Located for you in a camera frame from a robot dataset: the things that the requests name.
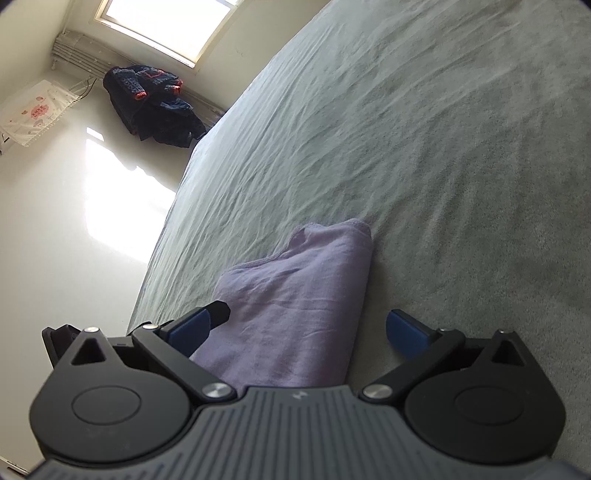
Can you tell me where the lilac purple garment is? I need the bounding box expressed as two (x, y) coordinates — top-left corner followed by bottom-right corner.
(191, 219), (373, 390)

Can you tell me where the dark blue jacket pile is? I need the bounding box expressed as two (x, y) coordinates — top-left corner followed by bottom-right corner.
(103, 65), (206, 148)

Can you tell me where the grey bed sheet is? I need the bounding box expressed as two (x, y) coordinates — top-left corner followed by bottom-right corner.
(131, 1), (590, 468)

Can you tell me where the bright window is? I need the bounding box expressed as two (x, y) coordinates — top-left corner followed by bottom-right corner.
(95, 0), (240, 68)

